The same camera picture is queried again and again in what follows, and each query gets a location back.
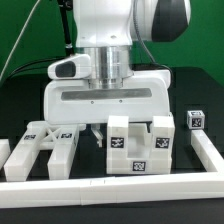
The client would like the white block at left edge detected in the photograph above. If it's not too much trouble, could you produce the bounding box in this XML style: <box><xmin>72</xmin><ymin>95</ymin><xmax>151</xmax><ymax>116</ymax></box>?
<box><xmin>0</xmin><ymin>139</ymin><xmax>10</xmax><ymax>169</ymax></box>

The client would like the white chair back frame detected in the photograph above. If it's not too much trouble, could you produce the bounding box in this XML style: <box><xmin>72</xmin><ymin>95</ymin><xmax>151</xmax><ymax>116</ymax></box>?
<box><xmin>4</xmin><ymin>121</ymin><xmax>86</xmax><ymax>182</ymax></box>

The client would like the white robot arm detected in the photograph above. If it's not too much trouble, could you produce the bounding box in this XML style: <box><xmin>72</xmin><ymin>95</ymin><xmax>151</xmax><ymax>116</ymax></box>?
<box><xmin>44</xmin><ymin>0</ymin><xmax>191</xmax><ymax>125</ymax></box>

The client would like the black cable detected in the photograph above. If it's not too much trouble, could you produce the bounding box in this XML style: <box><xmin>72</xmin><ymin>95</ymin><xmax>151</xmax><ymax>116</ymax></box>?
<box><xmin>6</xmin><ymin>56</ymin><xmax>68</xmax><ymax>79</ymax></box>

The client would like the white cable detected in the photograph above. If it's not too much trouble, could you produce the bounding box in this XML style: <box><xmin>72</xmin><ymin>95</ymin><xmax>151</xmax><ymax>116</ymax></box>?
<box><xmin>0</xmin><ymin>0</ymin><xmax>43</xmax><ymax>83</ymax></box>

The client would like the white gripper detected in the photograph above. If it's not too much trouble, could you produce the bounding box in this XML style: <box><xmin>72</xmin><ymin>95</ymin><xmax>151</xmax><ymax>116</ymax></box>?
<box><xmin>44</xmin><ymin>54</ymin><xmax>171</xmax><ymax>147</ymax></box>

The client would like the white L-shaped fence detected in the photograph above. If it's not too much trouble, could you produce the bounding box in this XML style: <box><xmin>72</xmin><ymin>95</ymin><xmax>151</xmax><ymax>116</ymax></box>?
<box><xmin>0</xmin><ymin>130</ymin><xmax>224</xmax><ymax>208</ymax></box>

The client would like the white chair seat block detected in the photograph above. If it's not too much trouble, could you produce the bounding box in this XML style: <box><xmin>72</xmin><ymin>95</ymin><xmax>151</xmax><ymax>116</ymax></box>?
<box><xmin>106</xmin><ymin>123</ymin><xmax>172</xmax><ymax>175</ymax></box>

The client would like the white tagged cube right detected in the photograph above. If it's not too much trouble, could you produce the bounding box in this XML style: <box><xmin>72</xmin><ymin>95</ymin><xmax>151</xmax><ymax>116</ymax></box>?
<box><xmin>187</xmin><ymin>110</ymin><xmax>205</xmax><ymax>129</ymax></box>

